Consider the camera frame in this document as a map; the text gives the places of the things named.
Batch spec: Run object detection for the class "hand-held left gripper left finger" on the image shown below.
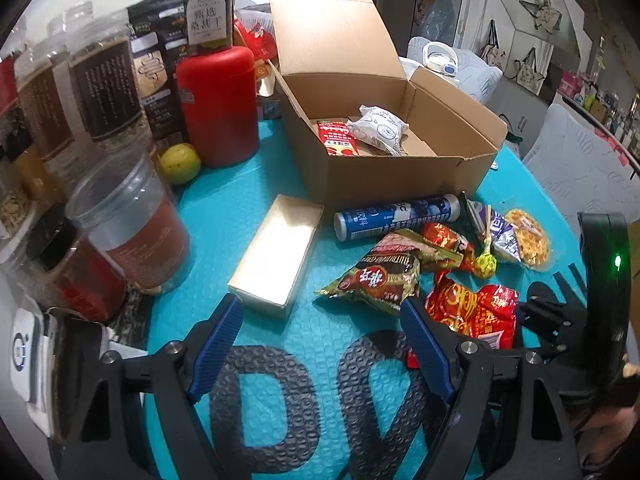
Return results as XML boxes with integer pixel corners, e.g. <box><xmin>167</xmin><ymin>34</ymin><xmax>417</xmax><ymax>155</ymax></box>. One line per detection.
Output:
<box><xmin>60</xmin><ymin>292</ymin><xmax>246</xmax><ymax>480</ymax></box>

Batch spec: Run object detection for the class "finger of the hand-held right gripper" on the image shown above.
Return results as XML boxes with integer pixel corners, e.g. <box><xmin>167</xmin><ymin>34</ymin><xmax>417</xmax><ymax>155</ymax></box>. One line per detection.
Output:
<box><xmin>515</xmin><ymin>282</ymin><xmax>588</xmax><ymax>361</ymax></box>

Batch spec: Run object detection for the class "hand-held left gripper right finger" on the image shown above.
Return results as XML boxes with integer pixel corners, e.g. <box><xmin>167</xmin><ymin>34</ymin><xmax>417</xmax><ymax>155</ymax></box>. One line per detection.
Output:
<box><xmin>400</xmin><ymin>297</ymin><xmax>583</xmax><ymax>480</ymax></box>

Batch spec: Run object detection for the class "red orange snack packet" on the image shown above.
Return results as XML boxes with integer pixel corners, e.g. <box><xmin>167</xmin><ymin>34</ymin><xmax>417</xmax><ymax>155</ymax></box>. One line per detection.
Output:
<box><xmin>407</xmin><ymin>270</ymin><xmax>521</xmax><ymax>368</ymax></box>

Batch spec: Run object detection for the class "silver purple snack packet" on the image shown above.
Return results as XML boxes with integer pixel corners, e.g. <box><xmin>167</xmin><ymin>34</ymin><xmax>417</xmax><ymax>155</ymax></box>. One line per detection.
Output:
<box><xmin>470</xmin><ymin>200</ymin><xmax>526</xmax><ymax>266</ymax></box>

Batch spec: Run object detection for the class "gold paper box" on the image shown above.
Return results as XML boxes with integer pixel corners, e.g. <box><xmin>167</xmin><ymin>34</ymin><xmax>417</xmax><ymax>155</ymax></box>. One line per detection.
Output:
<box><xmin>227</xmin><ymin>194</ymin><xmax>325</xmax><ymax>321</ymax></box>

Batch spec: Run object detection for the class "brown cardboard box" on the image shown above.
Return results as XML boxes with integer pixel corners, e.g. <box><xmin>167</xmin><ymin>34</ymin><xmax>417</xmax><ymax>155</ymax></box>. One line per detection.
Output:
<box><xmin>269</xmin><ymin>0</ymin><xmax>509</xmax><ymax>211</ymax></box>

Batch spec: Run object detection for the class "clear waffle packet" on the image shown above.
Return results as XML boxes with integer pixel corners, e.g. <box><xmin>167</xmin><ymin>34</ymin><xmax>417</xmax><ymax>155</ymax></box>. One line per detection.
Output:
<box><xmin>502</xmin><ymin>208</ymin><xmax>556</xmax><ymax>273</ymax></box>

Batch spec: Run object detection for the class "yellow-green lollipop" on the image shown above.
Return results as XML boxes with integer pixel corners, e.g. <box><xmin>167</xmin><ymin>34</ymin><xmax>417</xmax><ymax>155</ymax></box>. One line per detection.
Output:
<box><xmin>472</xmin><ymin>205</ymin><xmax>501</xmax><ymax>281</ymax></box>

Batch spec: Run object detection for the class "dark green snack packet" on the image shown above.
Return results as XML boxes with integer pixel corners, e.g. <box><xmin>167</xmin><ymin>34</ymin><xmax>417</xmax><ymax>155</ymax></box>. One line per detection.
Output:
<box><xmin>315</xmin><ymin>250</ymin><xmax>421</xmax><ymax>316</ymax></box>

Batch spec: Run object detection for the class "teal bubble mat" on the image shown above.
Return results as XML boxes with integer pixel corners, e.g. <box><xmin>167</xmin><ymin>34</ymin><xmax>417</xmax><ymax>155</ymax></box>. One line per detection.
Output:
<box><xmin>145</xmin><ymin>110</ymin><xmax>591</xmax><ymax>480</ymax></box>

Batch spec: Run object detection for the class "red gold candy packet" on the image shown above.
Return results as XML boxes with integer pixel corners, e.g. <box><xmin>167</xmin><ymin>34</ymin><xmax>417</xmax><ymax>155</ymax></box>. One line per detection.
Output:
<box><xmin>422</xmin><ymin>222</ymin><xmax>476</xmax><ymax>273</ymax></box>

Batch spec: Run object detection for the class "chair with grey cover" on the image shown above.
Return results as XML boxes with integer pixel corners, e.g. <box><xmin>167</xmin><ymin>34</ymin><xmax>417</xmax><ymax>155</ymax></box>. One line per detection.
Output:
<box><xmin>522</xmin><ymin>105</ymin><xmax>640</xmax><ymax>241</ymax></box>

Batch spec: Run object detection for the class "blue tablet tube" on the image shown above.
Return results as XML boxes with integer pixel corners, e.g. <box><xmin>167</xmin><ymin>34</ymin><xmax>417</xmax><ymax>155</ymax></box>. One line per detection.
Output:
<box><xmin>333</xmin><ymin>194</ymin><xmax>461</xmax><ymax>243</ymax></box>

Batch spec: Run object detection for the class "dark-lid jar red label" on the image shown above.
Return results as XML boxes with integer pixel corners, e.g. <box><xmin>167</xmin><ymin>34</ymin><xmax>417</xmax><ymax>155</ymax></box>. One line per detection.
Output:
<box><xmin>25</xmin><ymin>205</ymin><xmax>128</xmax><ymax>321</ymax></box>

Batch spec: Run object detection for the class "yellow-green fruit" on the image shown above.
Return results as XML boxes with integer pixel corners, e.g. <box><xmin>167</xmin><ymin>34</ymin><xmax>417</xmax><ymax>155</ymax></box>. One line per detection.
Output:
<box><xmin>159</xmin><ymin>142</ymin><xmax>202</xmax><ymax>185</ymax></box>

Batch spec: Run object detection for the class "row of small bottles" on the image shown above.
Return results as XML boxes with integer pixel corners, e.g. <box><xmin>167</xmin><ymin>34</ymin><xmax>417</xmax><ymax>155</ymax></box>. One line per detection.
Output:
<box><xmin>555</xmin><ymin>70</ymin><xmax>640</xmax><ymax>161</ymax></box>

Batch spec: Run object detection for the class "white small device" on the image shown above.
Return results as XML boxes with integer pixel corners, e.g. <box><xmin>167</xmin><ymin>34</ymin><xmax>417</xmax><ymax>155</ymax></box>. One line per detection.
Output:
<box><xmin>9</xmin><ymin>307</ymin><xmax>61</xmax><ymax>436</ymax></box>

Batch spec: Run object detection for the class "red canister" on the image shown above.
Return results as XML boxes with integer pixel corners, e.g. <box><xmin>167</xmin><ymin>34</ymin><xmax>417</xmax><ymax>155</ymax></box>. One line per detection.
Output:
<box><xmin>176</xmin><ymin>46</ymin><xmax>261</xmax><ymax>168</ymax></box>

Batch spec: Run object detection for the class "canvas tote bag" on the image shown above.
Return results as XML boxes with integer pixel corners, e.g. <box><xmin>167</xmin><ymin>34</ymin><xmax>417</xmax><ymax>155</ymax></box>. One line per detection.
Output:
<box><xmin>480</xmin><ymin>20</ymin><xmax>506</xmax><ymax>66</ymax></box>
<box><xmin>505</xmin><ymin>42</ymin><xmax>553</xmax><ymax>93</ymax></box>

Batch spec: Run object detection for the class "red flat packet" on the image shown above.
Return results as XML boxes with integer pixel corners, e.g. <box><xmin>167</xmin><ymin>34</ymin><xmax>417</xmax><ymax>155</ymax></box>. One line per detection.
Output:
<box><xmin>316</xmin><ymin>120</ymin><xmax>360</xmax><ymax>157</ymax></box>

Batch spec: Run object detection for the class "white wrapped bun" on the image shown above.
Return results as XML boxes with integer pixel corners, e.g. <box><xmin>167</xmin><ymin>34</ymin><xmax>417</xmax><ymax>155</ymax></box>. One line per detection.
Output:
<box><xmin>346</xmin><ymin>104</ymin><xmax>410</xmax><ymax>157</ymax></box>

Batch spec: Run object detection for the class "chair with white cover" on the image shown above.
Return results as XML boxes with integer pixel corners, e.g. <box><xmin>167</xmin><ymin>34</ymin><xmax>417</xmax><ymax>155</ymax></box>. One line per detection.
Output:
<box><xmin>407</xmin><ymin>37</ymin><xmax>503</xmax><ymax>106</ymax></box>

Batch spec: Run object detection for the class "white thermos pot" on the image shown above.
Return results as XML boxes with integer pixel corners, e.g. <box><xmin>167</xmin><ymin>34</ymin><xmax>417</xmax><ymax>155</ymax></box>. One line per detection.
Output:
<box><xmin>422</xmin><ymin>41</ymin><xmax>458</xmax><ymax>78</ymax></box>

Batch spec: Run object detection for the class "tall plastic jar black label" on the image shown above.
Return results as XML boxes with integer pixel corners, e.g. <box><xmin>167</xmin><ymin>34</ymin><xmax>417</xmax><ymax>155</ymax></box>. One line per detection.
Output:
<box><xmin>62</xmin><ymin>2</ymin><xmax>151</xmax><ymax>156</ymax></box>

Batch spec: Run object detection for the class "black snack bag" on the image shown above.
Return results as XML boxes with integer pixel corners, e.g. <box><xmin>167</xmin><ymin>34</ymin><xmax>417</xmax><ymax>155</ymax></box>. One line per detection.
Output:
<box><xmin>127</xmin><ymin>0</ymin><xmax>191</xmax><ymax>143</ymax></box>

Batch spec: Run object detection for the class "tall plastic jar brown label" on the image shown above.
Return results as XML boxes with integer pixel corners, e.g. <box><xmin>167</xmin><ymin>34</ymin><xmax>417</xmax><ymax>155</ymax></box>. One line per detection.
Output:
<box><xmin>14</xmin><ymin>17</ymin><xmax>76</xmax><ymax>161</ymax></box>

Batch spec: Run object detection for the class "red white packet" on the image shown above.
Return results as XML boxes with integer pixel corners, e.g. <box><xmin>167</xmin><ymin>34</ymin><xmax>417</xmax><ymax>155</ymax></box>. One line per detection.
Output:
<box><xmin>235</xmin><ymin>10</ymin><xmax>278</xmax><ymax>61</ymax></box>

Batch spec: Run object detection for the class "jar with dark label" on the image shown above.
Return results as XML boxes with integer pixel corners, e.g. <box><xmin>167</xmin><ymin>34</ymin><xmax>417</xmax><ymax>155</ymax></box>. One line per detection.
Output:
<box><xmin>182</xmin><ymin>0</ymin><xmax>236</xmax><ymax>56</ymax></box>

